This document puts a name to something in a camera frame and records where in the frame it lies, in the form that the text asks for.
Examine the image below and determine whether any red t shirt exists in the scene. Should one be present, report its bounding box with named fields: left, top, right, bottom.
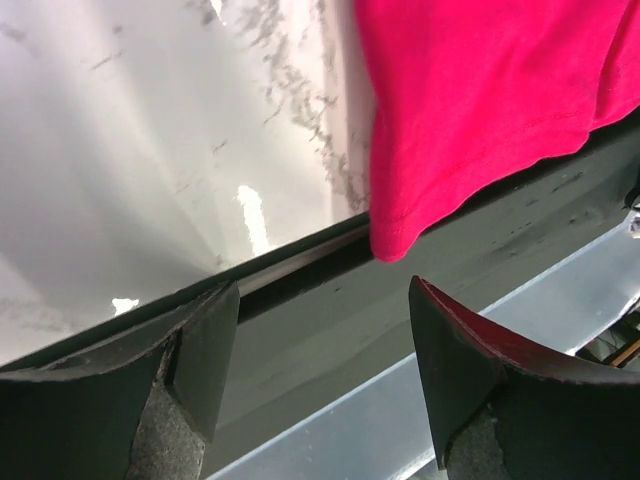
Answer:
left=355, top=0, right=639, bottom=262

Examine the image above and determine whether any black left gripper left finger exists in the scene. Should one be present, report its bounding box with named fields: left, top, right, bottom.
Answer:
left=1, top=283, right=240, bottom=479

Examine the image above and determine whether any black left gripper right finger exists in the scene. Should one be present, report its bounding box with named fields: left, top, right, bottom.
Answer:
left=408, top=277, right=639, bottom=480

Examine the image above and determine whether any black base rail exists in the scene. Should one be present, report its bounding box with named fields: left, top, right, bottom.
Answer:
left=0, top=124, right=640, bottom=466

